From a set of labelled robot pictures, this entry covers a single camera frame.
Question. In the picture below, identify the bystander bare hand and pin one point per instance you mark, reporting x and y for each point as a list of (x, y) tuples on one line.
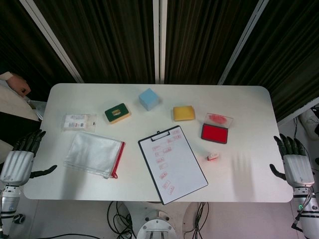
[(20, 83)]

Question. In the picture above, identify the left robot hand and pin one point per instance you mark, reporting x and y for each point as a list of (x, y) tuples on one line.
[(16, 166)]

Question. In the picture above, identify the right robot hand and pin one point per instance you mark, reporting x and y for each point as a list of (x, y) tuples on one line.
[(299, 169)]

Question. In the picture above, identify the small white rubber stamp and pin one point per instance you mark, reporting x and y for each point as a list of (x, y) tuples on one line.
[(212, 156)]

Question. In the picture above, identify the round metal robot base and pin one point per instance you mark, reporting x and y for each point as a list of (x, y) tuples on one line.
[(155, 227)]

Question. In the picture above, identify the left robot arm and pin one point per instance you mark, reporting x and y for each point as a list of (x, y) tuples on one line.
[(8, 204)]

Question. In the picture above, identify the bystander beige garment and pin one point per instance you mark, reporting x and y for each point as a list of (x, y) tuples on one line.
[(12, 104)]

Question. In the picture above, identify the dark pleated curtain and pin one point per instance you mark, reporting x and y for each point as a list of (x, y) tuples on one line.
[(25, 54), (286, 54), (107, 39), (202, 39)]

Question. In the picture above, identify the white shoe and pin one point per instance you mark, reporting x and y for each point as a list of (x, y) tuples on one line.
[(310, 123)]

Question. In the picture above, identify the clear packet with labels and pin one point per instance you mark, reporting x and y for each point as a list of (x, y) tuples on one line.
[(78, 122)]

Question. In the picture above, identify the clear pouch red zipper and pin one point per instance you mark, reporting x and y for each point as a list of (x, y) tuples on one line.
[(93, 154)]

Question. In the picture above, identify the red ink pad clear lid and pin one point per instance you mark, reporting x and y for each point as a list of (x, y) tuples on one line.
[(214, 133)]

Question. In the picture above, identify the green and yellow sponge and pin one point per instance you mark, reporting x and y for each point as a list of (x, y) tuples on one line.
[(117, 113)]

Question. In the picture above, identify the white stamped paper sheet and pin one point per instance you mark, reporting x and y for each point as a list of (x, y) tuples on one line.
[(182, 169)]

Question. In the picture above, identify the light blue foam cube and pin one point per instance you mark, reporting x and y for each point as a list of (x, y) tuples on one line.
[(149, 99)]

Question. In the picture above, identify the black clipboard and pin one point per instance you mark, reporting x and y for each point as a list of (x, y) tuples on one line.
[(160, 135)]

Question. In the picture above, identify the white metal frame post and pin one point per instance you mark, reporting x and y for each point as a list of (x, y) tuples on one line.
[(51, 41), (296, 113), (159, 41), (243, 42)]

